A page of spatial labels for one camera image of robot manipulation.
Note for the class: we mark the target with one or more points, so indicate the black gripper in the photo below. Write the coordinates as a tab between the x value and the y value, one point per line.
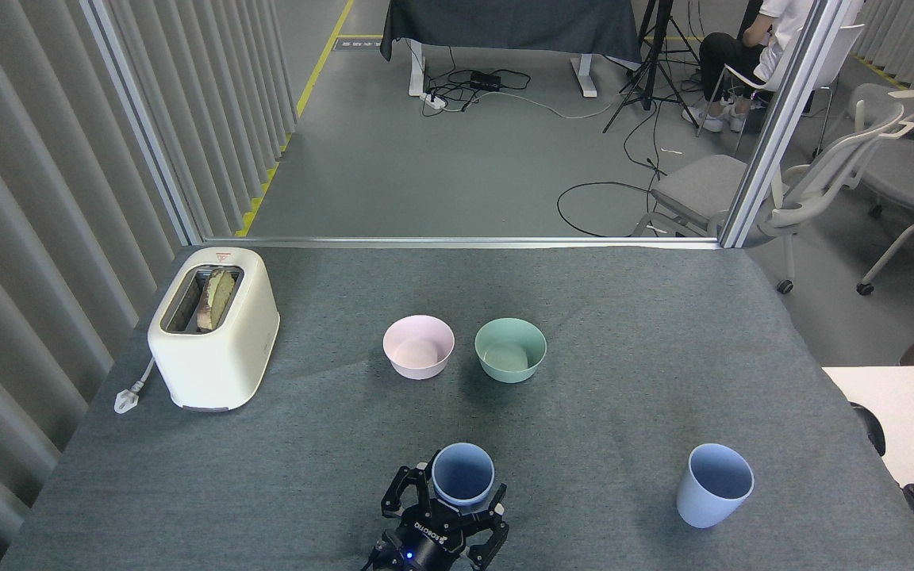
425	547

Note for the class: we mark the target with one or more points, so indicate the blue plastic cup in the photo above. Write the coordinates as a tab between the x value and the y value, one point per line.
462	498
699	503

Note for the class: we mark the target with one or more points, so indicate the pink bowl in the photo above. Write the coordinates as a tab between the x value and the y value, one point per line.
419	361

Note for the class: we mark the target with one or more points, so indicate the green bowl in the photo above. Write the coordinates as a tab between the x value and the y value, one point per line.
509	366

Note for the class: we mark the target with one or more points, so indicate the cream white toaster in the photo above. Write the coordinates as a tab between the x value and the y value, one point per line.
219	365

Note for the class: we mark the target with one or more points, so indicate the toasted bread slice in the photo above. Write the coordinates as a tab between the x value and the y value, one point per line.
217	300

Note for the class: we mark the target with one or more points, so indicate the white power strip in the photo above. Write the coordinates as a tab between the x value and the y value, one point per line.
434	101

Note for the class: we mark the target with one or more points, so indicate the black power adapter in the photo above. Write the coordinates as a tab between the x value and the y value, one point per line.
485	81

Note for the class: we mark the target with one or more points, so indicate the white table leg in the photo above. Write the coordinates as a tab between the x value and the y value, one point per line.
584	79
417	71

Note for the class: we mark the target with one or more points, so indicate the black computer mouse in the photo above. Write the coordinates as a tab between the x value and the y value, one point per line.
871	428

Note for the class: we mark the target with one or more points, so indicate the black tripod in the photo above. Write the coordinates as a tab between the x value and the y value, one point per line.
647	79

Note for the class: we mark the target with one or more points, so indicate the dark grey tablecloth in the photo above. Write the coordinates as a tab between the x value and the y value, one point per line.
505	24

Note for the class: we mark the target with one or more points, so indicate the seated person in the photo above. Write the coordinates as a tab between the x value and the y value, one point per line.
731	55

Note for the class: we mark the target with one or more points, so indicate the silver frame rail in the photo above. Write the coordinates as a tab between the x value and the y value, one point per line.
457	242

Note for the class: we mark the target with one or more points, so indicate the silver frame post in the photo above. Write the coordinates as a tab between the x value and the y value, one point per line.
140	119
782	119

